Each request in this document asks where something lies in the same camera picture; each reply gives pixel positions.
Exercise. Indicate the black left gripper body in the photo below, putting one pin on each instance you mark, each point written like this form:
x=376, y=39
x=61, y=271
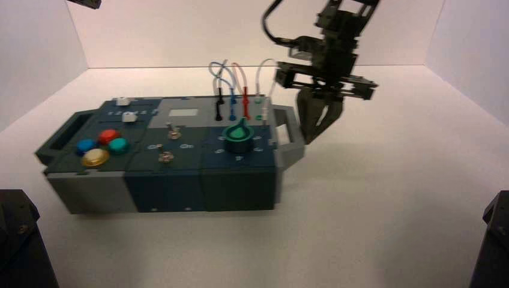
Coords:
x=85, y=3

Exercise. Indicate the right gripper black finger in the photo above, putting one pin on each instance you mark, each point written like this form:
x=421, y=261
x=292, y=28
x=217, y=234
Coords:
x=332, y=115
x=308, y=111

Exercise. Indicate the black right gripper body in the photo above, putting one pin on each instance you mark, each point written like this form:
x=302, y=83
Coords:
x=336, y=63

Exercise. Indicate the grey and teal task box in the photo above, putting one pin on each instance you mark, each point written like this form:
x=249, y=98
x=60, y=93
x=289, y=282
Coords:
x=167, y=187

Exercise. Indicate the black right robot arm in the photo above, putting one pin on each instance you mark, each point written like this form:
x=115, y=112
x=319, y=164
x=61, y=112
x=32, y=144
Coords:
x=495, y=254

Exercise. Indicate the green rotary knob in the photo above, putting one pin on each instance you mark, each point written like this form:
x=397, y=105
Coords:
x=237, y=137

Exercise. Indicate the white slider knob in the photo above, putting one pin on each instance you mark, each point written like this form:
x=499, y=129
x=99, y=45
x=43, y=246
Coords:
x=129, y=117
x=123, y=101

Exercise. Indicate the red push button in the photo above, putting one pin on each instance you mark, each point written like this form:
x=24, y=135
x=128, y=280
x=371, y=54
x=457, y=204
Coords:
x=108, y=136

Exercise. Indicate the blue push button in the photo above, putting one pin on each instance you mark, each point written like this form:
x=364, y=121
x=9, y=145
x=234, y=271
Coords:
x=85, y=146

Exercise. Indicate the teal push button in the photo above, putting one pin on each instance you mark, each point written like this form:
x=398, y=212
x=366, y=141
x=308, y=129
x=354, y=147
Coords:
x=118, y=145

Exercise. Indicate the yellow push button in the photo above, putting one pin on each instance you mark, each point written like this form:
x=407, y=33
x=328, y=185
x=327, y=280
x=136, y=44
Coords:
x=95, y=157

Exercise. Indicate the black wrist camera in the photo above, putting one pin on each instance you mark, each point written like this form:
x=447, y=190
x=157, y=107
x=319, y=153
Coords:
x=304, y=45

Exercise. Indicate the metal toggle switch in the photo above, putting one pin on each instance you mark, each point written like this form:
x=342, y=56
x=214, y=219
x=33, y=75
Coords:
x=173, y=134
x=165, y=157

